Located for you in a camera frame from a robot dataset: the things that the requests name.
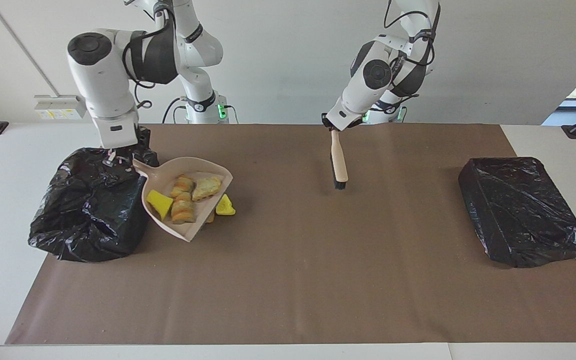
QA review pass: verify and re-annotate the wedge yellow sponge piece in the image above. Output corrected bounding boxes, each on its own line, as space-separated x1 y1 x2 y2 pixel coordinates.
215 194 236 216

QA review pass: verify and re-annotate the brown paper table mat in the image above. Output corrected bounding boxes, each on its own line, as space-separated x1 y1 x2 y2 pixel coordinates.
5 123 576 346

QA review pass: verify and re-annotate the crumpled open black bag bin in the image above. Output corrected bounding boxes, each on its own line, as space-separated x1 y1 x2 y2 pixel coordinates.
28 127 161 263

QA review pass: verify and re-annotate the white wall socket box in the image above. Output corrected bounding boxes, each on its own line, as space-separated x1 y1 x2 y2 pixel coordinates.
34 94 88 120

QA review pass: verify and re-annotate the striped croissant piece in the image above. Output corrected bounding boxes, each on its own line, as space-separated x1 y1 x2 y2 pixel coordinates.
170 192 198 225
170 174 196 199
191 175 223 202

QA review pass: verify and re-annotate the beige handled black bristle brush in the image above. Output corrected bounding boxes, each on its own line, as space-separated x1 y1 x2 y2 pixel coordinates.
330 129 349 191

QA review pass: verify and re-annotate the black right base cable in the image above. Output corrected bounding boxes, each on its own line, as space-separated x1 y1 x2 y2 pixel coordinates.
162 97 189 124

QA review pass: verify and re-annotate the beige plastic dustpan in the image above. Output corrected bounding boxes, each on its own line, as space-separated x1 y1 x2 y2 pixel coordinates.
132 156 234 243

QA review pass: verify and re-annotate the white wall conduit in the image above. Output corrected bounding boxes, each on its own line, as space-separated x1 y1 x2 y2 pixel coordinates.
0 0 61 98

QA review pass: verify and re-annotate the yellow sponge green backing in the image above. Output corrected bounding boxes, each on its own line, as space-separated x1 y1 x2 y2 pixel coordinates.
146 189 174 221

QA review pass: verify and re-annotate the flat taut black bag bin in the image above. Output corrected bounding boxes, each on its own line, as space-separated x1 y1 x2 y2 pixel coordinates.
458 156 576 269

